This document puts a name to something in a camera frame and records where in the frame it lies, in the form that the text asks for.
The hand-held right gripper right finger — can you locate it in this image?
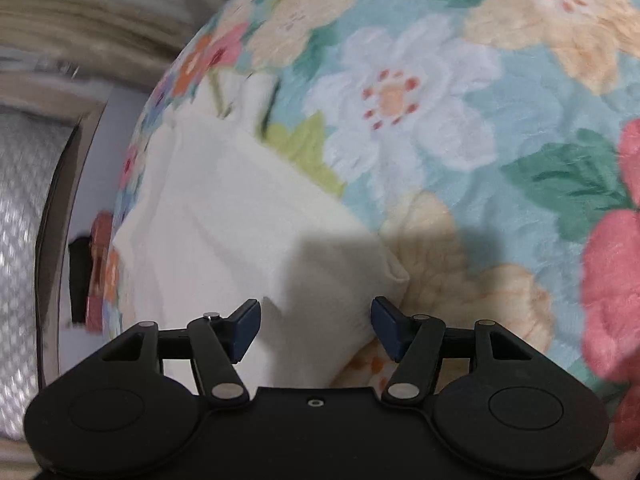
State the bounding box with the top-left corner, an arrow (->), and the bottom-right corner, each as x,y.
370,296 -> 534,405

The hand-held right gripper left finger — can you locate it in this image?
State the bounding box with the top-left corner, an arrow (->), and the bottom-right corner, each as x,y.
98,298 -> 262,407

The white cloth garment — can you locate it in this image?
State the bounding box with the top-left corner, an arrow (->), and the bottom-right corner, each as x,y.
111,72 -> 412,389

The floral printed blanket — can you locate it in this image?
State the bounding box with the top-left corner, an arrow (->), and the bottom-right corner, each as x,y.
86,0 -> 640,467

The grey woven mat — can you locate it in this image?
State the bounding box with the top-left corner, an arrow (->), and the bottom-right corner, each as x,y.
0,110 -> 76,443

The dark wooden bed frame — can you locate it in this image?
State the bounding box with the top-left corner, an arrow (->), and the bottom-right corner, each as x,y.
34,91 -> 126,378

